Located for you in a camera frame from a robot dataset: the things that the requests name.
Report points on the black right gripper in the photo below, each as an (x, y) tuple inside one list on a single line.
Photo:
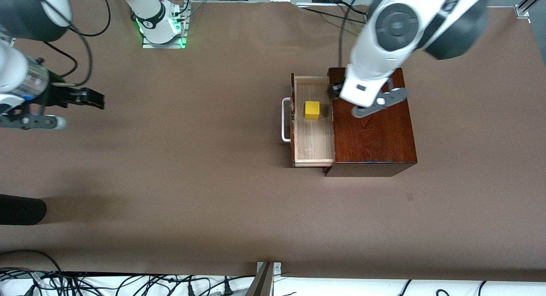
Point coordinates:
[(54, 95)]

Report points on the yellow cube block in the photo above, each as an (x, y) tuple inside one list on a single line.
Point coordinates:
[(312, 110)]

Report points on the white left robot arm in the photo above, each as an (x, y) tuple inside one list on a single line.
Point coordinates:
[(396, 25)]

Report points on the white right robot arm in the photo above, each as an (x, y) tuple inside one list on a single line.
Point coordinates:
[(155, 18)]

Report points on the dark brown wooden cabinet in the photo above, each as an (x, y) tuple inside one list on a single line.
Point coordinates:
[(375, 142)]

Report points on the black rounded object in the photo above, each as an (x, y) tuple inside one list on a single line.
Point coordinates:
[(21, 210)]

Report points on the black power plug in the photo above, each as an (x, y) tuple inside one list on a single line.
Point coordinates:
[(190, 290), (227, 290)]

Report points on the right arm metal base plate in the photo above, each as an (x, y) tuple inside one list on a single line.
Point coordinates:
[(164, 45)]

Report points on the metal bracket post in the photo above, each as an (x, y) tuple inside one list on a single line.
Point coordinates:
[(268, 268)]

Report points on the aluminium frame corner bracket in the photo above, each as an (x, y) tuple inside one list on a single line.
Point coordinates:
[(522, 11)]

